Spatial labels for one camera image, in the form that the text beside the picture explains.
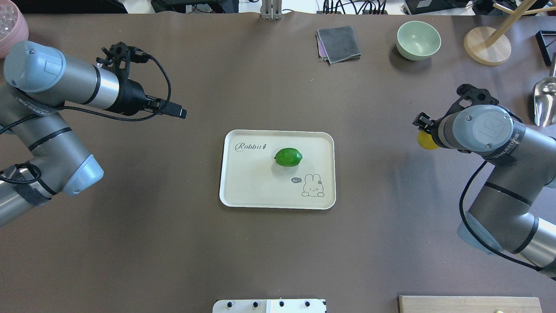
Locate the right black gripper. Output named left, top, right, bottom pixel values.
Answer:
left=412, top=84, right=499, bottom=131

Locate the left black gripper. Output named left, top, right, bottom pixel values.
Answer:
left=96, top=42, right=187, bottom=119

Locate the yellow lemon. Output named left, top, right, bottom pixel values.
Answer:
left=417, top=130, right=439, bottom=150

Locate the green lime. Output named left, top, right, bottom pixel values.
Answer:
left=274, top=148, right=303, bottom=168

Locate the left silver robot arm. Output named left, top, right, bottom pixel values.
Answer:
left=0, top=41, right=187, bottom=225

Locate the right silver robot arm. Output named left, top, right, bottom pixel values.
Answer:
left=413, top=84, right=556, bottom=280

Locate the beige rabbit print tray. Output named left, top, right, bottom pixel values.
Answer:
left=220, top=130, right=336, bottom=210

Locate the light green bowl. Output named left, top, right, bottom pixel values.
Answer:
left=396, top=20, right=442, bottom=61

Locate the wooden mug tree stand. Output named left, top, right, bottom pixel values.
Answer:
left=464, top=0, right=556, bottom=66

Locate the grey folded cloth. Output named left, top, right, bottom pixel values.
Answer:
left=316, top=26, right=361, bottom=65

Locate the pink folded cloth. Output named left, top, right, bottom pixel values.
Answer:
left=315, top=35, right=328, bottom=62

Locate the metal scoop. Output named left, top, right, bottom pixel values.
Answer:
left=533, top=77, right=556, bottom=127

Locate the pink bowl with ice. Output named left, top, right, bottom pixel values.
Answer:
left=0, top=0, right=29, bottom=59

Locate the bamboo cutting board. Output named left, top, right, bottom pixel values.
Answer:
left=398, top=296, right=542, bottom=313

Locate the black usb cable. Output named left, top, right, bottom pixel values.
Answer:
left=0, top=52, right=172, bottom=136

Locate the aluminium frame post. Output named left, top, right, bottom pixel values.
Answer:
left=261, top=0, right=283, bottom=20

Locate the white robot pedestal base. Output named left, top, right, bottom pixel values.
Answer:
left=212, top=298, right=328, bottom=313

